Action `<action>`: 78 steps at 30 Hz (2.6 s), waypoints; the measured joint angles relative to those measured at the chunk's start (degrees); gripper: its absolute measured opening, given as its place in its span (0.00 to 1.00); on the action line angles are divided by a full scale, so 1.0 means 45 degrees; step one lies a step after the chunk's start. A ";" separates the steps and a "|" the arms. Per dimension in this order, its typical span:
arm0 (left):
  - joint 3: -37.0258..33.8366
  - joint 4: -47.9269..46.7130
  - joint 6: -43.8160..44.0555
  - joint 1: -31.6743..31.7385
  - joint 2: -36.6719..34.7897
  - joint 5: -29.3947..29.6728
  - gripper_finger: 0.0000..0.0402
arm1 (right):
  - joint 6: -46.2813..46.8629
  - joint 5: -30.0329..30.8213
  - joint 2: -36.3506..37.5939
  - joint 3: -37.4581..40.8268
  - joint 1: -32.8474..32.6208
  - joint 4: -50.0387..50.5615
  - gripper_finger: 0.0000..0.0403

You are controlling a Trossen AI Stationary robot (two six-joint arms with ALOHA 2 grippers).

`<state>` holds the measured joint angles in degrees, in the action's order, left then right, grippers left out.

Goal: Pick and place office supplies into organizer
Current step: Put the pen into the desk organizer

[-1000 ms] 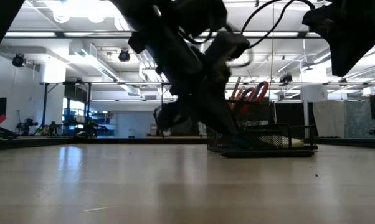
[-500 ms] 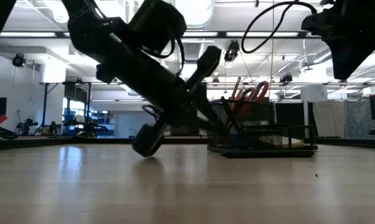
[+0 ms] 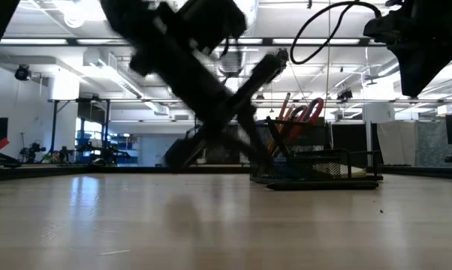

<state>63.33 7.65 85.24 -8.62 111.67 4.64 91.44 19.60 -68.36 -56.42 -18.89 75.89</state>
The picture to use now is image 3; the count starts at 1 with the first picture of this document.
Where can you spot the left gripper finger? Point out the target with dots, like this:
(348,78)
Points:
(258,138)
(226,127)

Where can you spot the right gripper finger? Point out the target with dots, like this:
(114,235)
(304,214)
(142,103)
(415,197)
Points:
(421,67)

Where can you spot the black mesh desk organizer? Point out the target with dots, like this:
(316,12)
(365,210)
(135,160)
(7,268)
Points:
(305,168)

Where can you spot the yellow sticky note pad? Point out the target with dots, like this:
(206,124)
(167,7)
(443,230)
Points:
(355,172)

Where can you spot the grey curtain panel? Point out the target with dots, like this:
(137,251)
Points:
(432,144)

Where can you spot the white curtain panel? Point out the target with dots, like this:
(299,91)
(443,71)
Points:
(396,142)

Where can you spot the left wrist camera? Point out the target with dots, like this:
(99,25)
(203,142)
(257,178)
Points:
(214,18)

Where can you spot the black background station frame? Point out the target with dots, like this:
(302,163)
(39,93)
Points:
(54,127)

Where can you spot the black aluminium table frame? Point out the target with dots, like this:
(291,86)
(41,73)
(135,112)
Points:
(61,170)

